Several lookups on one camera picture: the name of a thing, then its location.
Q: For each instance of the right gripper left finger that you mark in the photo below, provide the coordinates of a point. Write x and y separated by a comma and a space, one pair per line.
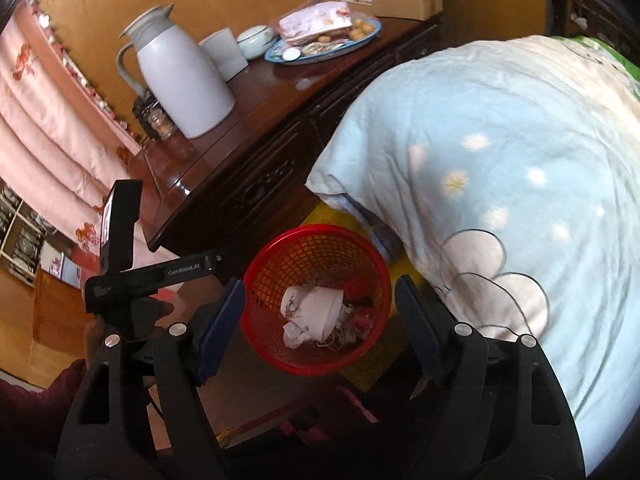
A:
107, 434

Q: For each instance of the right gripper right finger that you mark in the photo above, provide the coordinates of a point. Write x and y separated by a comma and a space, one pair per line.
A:
497, 410

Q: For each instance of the red plastic trash basket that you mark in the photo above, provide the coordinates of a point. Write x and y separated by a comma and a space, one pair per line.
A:
316, 255

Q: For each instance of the white paper cup trash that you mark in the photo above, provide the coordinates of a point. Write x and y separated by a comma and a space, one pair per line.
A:
312, 314

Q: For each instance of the person's left hand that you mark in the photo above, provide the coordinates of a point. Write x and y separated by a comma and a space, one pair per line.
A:
94, 333

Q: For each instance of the pink embroidered curtain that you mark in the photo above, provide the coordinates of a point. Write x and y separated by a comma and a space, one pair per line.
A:
62, 147

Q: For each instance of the small glass jar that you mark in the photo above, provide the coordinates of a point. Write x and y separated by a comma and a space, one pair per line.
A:
160, 122

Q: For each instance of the dark wooden side table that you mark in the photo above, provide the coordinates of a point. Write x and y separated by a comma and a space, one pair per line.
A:
242, 183

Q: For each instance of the white thermos jug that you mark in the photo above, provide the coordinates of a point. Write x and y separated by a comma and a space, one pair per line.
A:
162, 58

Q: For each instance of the cartoon print bed quilt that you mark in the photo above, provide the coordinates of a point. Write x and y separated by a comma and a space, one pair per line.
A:
509, 170

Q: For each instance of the white ceramic mug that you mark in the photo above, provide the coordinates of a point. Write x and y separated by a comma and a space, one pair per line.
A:
223, 50

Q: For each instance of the white lidded ceramic bowl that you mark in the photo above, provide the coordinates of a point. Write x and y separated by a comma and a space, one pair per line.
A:
256, 41

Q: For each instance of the blue snack plate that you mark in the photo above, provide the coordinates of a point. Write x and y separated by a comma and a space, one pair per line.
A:
325, 48

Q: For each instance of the pink snack package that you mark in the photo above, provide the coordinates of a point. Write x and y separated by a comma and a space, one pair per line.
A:
321, 19

